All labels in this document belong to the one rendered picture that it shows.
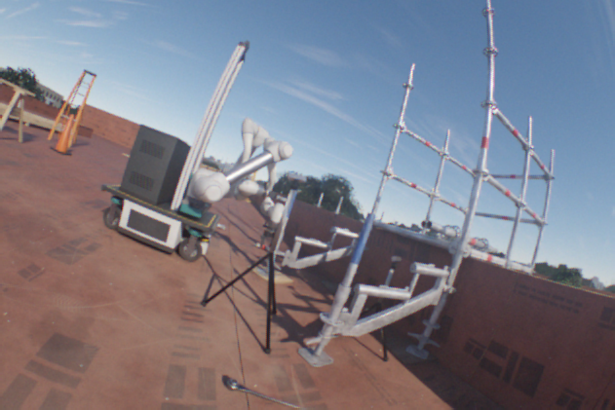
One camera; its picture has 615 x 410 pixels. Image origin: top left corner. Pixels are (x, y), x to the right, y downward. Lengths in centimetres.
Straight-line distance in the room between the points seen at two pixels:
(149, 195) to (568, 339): 263
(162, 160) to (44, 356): 149
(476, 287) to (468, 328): 25
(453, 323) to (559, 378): 79
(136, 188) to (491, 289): 241
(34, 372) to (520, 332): 193
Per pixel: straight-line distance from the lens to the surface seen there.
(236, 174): 172
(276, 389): 108
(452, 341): 177
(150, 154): 197
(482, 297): 166
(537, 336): 153
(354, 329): 132
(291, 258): 221
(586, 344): 149
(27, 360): 97
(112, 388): 92
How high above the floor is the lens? 72
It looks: 5 degrees up
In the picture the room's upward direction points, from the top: 19 degrees clockwise
